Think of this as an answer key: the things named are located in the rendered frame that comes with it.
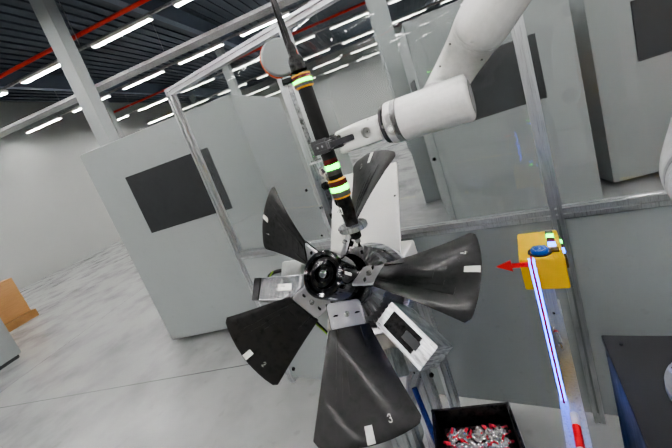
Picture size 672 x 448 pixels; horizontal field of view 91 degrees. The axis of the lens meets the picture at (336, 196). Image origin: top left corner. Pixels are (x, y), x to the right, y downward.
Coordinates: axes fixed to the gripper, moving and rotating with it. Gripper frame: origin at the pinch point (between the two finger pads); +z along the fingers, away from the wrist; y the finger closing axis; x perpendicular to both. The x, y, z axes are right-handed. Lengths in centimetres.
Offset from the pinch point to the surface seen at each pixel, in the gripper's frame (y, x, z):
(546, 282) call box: 21, -51, -36
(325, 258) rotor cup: -2.3, -26.6, 9.4
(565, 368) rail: 9, -67, -36
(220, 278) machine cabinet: 120, -92, 224
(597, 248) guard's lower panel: 70, -69, -53
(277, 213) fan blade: 8.8, -15.3, 28.7
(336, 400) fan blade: -21, -51, 6
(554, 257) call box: 22, -45, -39
